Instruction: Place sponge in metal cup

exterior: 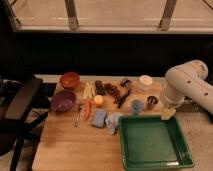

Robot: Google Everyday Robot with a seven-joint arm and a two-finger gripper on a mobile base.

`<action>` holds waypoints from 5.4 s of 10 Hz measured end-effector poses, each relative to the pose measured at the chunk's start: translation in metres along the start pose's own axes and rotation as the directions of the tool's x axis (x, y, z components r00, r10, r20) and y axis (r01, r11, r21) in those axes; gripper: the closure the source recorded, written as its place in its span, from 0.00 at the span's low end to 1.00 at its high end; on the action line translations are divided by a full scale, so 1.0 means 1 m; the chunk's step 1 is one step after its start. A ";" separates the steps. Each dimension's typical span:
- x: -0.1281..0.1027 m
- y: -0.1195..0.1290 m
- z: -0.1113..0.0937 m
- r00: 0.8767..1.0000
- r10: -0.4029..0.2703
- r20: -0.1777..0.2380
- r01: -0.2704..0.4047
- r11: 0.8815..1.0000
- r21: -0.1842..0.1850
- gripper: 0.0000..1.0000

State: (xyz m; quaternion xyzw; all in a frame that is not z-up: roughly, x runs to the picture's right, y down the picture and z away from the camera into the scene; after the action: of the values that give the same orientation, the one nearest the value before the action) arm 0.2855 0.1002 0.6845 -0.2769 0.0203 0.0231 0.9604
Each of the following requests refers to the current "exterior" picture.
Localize blue sponge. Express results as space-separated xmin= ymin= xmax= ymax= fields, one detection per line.
xmin=92 ymin=109 xmax=106 ymax=128

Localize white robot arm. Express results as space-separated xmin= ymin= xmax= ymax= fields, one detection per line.
xmin=160 ymin=60 xmax=213 ymax=121

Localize green plastic tray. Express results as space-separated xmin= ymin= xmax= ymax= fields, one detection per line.
xmin=119 ymin=116 xmax=195 ymax=171

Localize black spatula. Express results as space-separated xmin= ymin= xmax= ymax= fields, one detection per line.
xmin=117 ymin=90 xmax=131 ymax=109

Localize small dark can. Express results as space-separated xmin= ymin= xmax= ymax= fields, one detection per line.
xmin=120 ymin=78 xmax=131 ymax=88

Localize crumpled light blue cloth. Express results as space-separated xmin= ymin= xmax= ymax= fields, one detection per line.
xmin=105 ymin=112 xmax=122 ymax=135

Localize dark red grapes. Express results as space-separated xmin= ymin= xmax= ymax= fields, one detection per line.
xmin=104 ymin=83 xmax=121 ymax=103

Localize yellow orange ball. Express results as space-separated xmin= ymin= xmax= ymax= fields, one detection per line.
xmin=93 ymin=95 xmax=104 ymax=107

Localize dark green cucumber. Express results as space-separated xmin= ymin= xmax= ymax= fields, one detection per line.
xmin=95 ymin=80 xmax=105 ymax=95

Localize banana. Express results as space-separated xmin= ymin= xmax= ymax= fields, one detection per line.
xmin=83 ymin=82 xmax=95 ymax=99

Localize metal fork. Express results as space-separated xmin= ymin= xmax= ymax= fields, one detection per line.
xmin=74 ymin=105 xmax=82 ymax=127

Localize orange bowl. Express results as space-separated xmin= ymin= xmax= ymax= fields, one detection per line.
xmin=59 ymin=72 xmax=80 ymax=90

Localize purple bowl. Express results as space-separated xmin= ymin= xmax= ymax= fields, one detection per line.
xmin=51 ymin=90 xmax=76 ymax=112

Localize black chair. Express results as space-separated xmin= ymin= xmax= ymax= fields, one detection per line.
xmin=0 ymin=77 xmax=48 ymax=171

